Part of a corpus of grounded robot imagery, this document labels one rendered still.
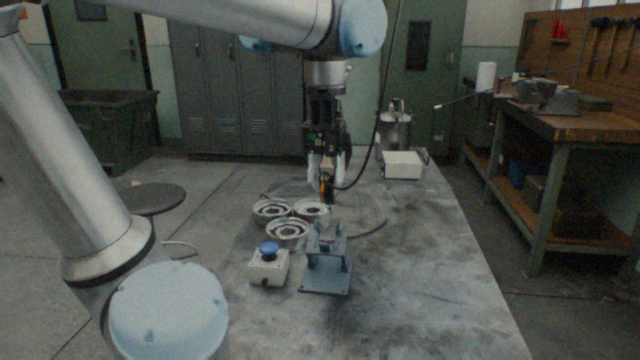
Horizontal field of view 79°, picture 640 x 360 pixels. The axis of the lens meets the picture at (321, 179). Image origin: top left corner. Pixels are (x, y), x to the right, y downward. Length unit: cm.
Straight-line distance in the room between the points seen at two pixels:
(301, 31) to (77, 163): 28
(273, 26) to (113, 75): 456
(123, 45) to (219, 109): 140
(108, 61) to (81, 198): 449
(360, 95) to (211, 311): 377
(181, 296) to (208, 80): 352
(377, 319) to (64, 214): 52
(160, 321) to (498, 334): 56
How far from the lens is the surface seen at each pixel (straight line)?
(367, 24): 49
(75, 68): 521
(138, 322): 44
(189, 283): 47
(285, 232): 98
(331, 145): 67
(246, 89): 379
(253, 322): 75
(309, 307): 77
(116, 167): 405
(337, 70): 67
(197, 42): 391
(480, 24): 419
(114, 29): 487
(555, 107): 240
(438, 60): 378
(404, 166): 167
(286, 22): 43
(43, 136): 47
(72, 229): 51
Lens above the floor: 129
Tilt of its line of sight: 22 degrees down
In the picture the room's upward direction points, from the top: straight up
